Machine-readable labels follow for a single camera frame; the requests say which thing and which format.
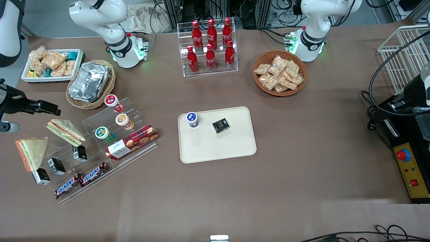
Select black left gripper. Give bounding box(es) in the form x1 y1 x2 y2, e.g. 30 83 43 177
372 75 429 122

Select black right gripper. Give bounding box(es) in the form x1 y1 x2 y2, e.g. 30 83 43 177
0 79 62 117

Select triangle sandwich orange edge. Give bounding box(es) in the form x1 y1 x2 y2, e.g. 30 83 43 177
15 138 49 173

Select wrapped triangle sandwich ham filling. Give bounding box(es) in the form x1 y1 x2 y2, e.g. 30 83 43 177
46 119 86 147

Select beige plastic tray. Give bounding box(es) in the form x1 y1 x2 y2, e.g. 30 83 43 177
178 106 257 164

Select white rectangular plastic tub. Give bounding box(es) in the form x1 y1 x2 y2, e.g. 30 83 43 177
21 49 85 84

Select silver foil container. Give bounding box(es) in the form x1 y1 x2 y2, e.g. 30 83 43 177
68 62 112 103

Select clear acrylic stepped stand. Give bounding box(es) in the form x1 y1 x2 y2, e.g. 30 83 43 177
21 97 159 205

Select small black white box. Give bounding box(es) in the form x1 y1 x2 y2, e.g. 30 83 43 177
31 168 51 186
47 158 67 176
72 145 88 162

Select green lid cup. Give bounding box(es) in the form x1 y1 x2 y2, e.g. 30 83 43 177
95 126 116 143

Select oval light wicker basket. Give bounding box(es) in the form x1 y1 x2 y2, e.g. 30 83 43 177
66 60 117 110

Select red lid cup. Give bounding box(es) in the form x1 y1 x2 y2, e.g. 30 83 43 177
104 94 124 113

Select black yellow emergency stop box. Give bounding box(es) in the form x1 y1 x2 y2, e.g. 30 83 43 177
382 95 430 205

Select orange lid cup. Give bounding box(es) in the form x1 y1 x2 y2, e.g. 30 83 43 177
115 113 134 131

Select snickers chocolate bar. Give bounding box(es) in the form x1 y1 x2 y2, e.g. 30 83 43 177
79 162 108 187
54 173 83 199

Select red tartan cookie box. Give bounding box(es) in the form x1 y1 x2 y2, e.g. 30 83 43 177
104 124 160 160

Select beige crumpled cloth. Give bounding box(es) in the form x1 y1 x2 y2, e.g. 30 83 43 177
126 3 172 34

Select round brown wicker basket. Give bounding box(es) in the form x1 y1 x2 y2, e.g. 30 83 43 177
252 50 308 97

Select red cola bottle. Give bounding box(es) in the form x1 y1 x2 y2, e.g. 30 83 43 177
186 46 199 74
207 19 218 50
205 44 217 71
222 17 233 47
224 40 236 69
191 20 203 51

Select small black box gold print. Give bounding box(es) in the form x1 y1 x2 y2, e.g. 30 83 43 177
212 118 230 134

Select clear acrylic bottle rack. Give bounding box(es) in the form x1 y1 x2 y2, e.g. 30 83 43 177
177 21 239 78

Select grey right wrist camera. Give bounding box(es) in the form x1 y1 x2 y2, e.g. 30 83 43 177
0 121 20 133

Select white wire basket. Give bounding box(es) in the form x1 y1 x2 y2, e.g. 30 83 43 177
377 24 430 95

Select black looped cable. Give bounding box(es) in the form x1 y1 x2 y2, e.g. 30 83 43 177
369 31 430 117

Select black cable with plug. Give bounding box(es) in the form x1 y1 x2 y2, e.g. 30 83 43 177
361 90 385 132

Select black floor cables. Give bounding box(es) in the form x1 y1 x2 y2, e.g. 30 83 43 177
298 224 430 242

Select metal frame with cables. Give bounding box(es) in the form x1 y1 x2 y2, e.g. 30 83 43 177
153 0 304 30

